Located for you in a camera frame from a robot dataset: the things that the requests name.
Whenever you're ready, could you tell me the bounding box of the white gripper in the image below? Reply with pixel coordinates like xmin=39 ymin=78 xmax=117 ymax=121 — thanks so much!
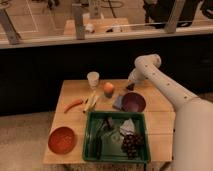
xmin=126 ymin=69 xmax=144 ymax=91

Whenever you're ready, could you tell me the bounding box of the white paper cup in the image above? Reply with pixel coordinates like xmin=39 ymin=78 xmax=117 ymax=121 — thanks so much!
xmin=87 ymin=71 xmax=99 ymax=87

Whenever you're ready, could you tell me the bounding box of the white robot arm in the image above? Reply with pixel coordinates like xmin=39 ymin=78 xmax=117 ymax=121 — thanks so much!
xmin=128 ymin=54 xmax=213 ymax=171

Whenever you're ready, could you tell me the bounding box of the dark purple bowl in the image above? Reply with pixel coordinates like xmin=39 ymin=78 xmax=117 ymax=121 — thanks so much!
xmin=122 ymin=92 xmax=146 ymax=112

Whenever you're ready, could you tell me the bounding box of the blue gray cloth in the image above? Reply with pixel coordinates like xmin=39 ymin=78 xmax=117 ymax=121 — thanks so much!
xmin=113 ymin=95 xmax=123 ymax=110

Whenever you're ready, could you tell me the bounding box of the orange fruit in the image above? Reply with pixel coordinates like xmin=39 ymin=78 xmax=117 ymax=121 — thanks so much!
xmin=103 ymin=82 xmax=114 ymax=94

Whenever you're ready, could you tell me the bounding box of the dark eggplant in tray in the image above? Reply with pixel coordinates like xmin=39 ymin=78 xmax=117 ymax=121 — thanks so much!
xmin=104 ymin=117 xmax=114 ymax=130

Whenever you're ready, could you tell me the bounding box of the white crumpled item in tray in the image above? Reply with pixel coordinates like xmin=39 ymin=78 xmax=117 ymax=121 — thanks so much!
xmin=120 ymin=119 xmax=135 ymax=135

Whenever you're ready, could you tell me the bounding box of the corn cob with husk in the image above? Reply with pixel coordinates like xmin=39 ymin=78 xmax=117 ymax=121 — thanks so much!
xmin=83 ymin=91 xmax=99 ymax=113

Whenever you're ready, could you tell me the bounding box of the green plastic tray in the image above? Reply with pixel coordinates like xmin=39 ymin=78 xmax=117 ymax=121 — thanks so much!
xmin=82 ymin=111 xmax=150 ymax=164

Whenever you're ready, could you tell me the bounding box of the purple grapes bunch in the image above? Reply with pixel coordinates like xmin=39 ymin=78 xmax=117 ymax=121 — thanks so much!
xmin=121 ymin=134 xmax=143 ymax=159

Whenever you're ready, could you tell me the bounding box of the green vegetable in tray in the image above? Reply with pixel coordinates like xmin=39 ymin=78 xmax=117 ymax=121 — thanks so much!
xmin=98 ymin=129 xmax=123 ymax=150

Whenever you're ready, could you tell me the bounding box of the orange carrot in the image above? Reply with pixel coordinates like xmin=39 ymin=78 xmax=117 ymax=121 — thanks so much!
xmin=64 ymin=99 xmax=84 ymax=113

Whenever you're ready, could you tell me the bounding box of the wooden table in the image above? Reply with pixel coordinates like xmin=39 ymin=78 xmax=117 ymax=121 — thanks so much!
xmin=43 ymin=80 xmax=175 ymax=171

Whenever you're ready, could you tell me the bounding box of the orange bowl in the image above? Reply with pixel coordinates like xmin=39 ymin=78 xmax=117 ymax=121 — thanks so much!
xmin=48 ymin=127 xmax=76 ymax=155

